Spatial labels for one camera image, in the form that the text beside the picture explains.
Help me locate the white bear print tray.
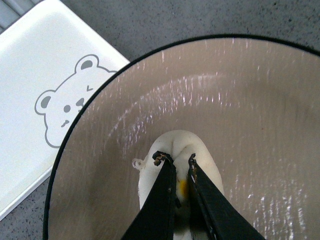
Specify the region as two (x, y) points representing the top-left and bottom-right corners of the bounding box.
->
(0, 0), (128, 218)

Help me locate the grey pleated curtain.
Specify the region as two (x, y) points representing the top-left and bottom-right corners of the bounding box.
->
(0, 0), (41, 33)

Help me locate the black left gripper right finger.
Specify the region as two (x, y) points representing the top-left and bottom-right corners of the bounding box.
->
(188, 153), (264, 240)

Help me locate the white steamed bun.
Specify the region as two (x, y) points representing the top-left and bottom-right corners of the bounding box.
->
(132, 130), (224, 240)

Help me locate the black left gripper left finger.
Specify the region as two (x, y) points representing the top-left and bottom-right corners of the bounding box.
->
(122, 151), (177, 240)

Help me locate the tan plate with black rim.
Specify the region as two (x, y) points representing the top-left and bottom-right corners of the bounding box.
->
(43, 35), (320, 240)

